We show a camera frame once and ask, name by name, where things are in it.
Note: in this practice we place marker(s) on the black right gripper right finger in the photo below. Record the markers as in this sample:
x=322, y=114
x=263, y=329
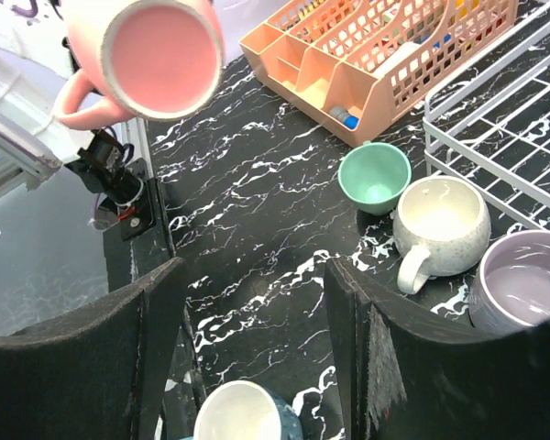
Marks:
x=404, y=372

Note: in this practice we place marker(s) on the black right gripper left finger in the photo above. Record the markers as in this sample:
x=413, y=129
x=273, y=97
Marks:
x=97, y=372

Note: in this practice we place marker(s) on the teal green cup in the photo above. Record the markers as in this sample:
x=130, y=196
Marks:
x=374, y=176

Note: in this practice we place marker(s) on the pink mug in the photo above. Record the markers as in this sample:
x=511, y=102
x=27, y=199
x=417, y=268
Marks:
x=158, y=60

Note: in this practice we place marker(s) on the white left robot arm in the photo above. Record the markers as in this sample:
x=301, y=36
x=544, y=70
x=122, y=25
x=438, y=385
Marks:
x=34, y=31

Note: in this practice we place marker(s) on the lavender wide mug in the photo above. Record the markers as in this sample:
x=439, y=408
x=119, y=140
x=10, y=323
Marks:
x=511, y=290

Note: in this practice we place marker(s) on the cream speckled mug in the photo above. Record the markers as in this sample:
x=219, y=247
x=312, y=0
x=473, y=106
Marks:
x=441, y=228

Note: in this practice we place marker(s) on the blue capped small bottle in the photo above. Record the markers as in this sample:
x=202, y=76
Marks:
x=342, y=115

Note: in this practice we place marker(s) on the peach plastic file organizer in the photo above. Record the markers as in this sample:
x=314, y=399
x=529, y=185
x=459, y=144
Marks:
x=377, y=59

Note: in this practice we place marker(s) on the white mug blue handle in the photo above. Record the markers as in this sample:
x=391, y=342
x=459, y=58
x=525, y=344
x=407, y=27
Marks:
x=243, y=410

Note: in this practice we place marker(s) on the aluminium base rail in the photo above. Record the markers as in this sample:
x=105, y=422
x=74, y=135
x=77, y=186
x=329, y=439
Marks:
x=129, y=192

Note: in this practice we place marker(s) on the white wire dish rack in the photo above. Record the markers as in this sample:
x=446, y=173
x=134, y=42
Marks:
x=488, y=123

